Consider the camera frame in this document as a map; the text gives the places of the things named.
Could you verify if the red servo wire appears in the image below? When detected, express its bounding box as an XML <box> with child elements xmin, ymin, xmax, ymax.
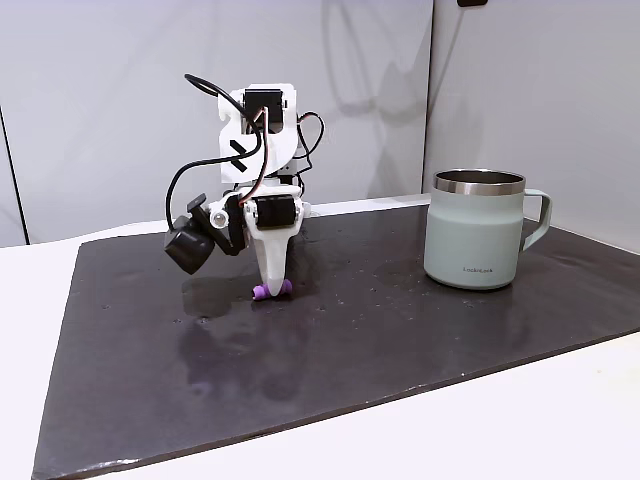
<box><xmin>296</xmin><ymin>112</ymin><xmax>325</xmax><ymax>174</ymax></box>

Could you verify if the purple ribbed pen grip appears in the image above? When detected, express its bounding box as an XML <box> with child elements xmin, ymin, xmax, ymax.
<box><xmin>251</xmin><ymin>280</ymin><xmax>294</xmax><ymax>303</ymax></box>

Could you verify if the black camera box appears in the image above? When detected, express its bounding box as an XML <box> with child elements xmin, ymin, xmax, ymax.
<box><xmin>163</xmin><ymin>193</ymin><xmax>247</xmax><ymax>276</ymax></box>

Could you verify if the pale green steel-rimmed mug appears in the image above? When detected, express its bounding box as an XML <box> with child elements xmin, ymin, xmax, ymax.
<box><xmin>423</xmin><ymin>168</ymin><xmax>554</xmax><ymax>292</ymax></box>

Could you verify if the black table mat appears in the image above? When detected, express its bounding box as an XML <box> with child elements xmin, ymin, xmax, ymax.
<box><xmin>30</xmin><ymin>202</ymin><xmax>640</xmax><ymax>480</ymax></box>

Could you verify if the black camera cable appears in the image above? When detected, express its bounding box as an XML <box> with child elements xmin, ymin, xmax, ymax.
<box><xmin>166</xmin><ymin>73</ymin><xmax>266</xmax><ymax>232</ymax></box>

